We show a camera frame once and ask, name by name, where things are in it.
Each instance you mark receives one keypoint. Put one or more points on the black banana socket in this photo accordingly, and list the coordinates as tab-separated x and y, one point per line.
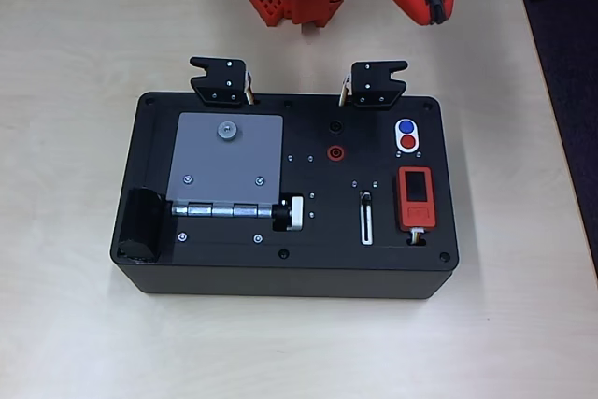
336	126

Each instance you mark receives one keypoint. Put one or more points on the white button housing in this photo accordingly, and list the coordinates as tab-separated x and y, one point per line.
396	137

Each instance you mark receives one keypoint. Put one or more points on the white hinge sensor block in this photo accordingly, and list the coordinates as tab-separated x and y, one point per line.
295	214

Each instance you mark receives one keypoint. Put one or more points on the red round button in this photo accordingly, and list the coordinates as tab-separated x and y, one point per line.
408	141

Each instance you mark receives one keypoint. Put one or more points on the grey hinged door plate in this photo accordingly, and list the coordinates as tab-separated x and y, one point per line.
224	161

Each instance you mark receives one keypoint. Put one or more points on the round grey door knob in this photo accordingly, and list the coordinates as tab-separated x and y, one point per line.
227	130

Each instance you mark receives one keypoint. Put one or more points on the silver metal door hinge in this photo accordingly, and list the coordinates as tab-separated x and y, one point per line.
219	210

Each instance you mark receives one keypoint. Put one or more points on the red display module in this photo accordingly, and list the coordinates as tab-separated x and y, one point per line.
418	214

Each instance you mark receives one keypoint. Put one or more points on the black task board box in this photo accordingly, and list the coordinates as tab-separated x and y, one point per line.
327	273

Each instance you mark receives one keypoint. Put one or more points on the black rounded probe holder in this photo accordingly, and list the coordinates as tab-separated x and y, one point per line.
140	226

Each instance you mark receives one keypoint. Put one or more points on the black knob with white line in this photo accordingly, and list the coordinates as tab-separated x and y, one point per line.
366	200

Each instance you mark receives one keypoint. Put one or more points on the blue round button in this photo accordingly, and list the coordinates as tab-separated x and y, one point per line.
406	126

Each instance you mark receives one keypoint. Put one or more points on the red banana socket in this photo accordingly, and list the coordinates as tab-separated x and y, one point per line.
336	152

